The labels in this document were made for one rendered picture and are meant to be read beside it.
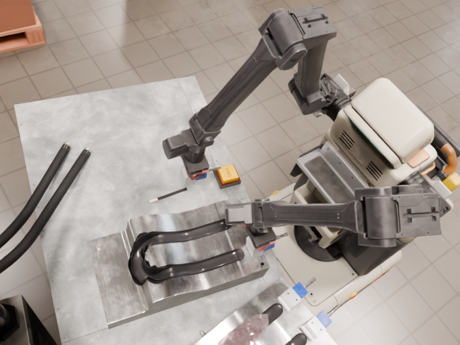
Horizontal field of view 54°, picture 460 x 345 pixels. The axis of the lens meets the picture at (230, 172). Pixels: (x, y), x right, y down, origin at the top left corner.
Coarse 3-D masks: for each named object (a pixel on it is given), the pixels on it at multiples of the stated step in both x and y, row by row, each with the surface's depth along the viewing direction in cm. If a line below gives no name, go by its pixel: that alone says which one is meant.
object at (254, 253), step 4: (248, 236) 137; (280, 236) 139; (248, 240) 136; (248, 244) 137; (252, 244) 135; (272, 244) 137; (248, 248) 139; (252, 248) 134; (268, 248) 138; (252, 252) 135; (256, 252) 136; (260, 252) 137; (252, 256) 137; (256, 256) 138
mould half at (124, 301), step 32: (128, 224) 134; (160, 224) 136; (192, 224) 142; (96, 256) 133; (128, 256) 135; (160, 256) 129; (192, 256) 136; (128, 288) 130; (160, 288) 124; (192, 288) 129; (224, 288) 139; (128, 320) 129
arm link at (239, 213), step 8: (256, 200) 115; (264, 200) 114; (232, 208) 120; (240, 208) 118; (248, 208) 118; (232, 216) 118; (240, 216) 118; (248, 216) 118; (232, 224) 121; (240, 224) 122; (264, 232) 114
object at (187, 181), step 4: (184, 168) 143; (212, 168) 147; (216, 168) 148; (180, 172) 146; (184, 172) 142; (184, 176) 142; (200, 176) 144; (204, 176) 145; (184, 180) 143; (188, 180) 143; (192, 180) 144; (196, 180) 146; (184, 184) 145; (188, 184) 145
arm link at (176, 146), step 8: (176, 136) 124; (184, 136) 124; (192, 136) 125; (168, 144) 123; (176, 144) 123; (184, 144) 123; (192, 144) 124; (200, 144) 123; (208, 144) 122; (168, 152) 124; (176, 152) 124; (184, 152) 126
